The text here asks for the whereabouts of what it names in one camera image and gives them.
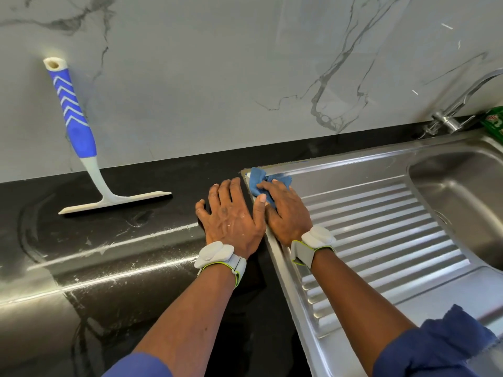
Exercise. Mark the person's right hand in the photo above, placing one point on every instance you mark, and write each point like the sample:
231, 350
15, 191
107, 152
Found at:
287, 212

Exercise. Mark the person's left hand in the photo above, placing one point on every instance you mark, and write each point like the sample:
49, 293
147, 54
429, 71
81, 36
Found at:
229, 220

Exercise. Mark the blue cloth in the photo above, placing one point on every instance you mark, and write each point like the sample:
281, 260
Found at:
258, 180

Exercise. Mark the stainless steel sink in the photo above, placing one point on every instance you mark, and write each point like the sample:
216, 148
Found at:
393, 231

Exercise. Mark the blue white squeegee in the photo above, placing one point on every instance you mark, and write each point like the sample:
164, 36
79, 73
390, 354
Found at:
75, 113

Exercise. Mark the chrome faucet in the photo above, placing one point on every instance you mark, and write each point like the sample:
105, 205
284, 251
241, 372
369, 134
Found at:
456, 106

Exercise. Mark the person's left forearm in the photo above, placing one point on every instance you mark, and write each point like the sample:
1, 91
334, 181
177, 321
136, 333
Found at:
188, 322

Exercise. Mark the person's right forearm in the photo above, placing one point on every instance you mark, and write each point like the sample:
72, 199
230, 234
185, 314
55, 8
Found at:
361, 306

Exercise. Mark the white left wrist tracker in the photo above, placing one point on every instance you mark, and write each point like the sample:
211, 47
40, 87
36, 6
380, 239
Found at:
216, 255

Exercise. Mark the green soap tray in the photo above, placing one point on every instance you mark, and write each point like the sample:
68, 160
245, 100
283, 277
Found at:
495, 123

